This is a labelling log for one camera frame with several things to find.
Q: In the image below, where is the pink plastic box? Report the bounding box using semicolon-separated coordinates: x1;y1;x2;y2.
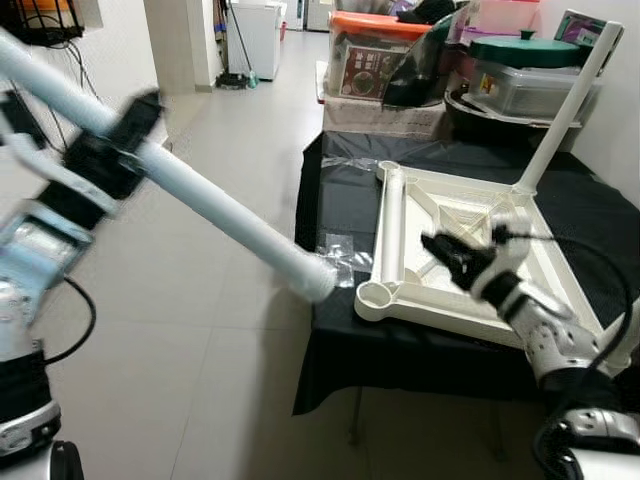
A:
465;0;541;41

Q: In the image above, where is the white plastic children table top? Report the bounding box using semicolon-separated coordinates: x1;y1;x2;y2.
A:
355;160;640;371

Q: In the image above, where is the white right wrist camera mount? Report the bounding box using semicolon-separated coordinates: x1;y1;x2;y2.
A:
485;210;536;291

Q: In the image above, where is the black round basin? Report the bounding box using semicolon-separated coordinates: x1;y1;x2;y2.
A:
445;90;601;143

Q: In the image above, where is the clear tape strip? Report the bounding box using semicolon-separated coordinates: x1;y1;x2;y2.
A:
322;155;381;171

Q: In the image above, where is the floor mop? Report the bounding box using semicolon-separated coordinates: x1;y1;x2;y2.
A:
215;0;259;89

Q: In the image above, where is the white plastic table leg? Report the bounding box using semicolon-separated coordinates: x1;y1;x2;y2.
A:
0;30;338;303
515;22;623;196
600;285;640;369
380;165;409;291

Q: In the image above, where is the clear plastic container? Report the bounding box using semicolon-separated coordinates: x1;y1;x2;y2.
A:
465;60;603;121

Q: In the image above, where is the orange lidded storage box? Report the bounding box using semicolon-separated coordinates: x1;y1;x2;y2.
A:
330;10;431;101

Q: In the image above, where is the crumpled clear tape patch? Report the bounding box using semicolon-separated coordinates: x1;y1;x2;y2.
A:
318;235;376;286

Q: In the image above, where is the green round lid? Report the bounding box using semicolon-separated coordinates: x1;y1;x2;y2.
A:
468;35;583;69

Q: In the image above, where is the beige patterned box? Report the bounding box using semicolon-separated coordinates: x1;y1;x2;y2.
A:
320;95;451;139

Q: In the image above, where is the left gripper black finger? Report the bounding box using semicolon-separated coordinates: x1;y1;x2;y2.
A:
110;90;166;151

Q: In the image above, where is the small grey framed screen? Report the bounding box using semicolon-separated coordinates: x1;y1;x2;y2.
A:
555;10;611;46

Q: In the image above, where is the black basket with items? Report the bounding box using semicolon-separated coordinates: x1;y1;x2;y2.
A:
0;0;83;46

